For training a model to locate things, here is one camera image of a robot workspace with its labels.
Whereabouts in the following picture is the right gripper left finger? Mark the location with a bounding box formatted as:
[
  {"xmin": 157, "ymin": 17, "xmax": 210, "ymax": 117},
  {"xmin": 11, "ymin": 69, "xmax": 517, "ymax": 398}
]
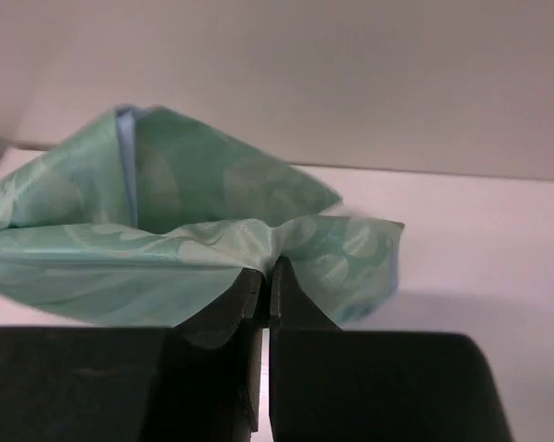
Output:
[{"xmin": 0, "ymin": 270, "xmax": 263, "ymax": 441}]

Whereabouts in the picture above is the green patterned cloth napkin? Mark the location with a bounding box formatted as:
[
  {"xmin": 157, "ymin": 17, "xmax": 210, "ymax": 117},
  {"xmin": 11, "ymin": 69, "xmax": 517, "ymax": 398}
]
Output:
[{"xmin": 0, "ymin": 107, "xmax": 404, "ymax": 326}]

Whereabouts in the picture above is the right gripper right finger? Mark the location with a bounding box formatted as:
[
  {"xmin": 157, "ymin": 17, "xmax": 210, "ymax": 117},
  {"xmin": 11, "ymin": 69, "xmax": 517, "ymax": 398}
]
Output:
[{"xmin": 269, "ymin": 258, "xmax": 512, "ymax": 441}]

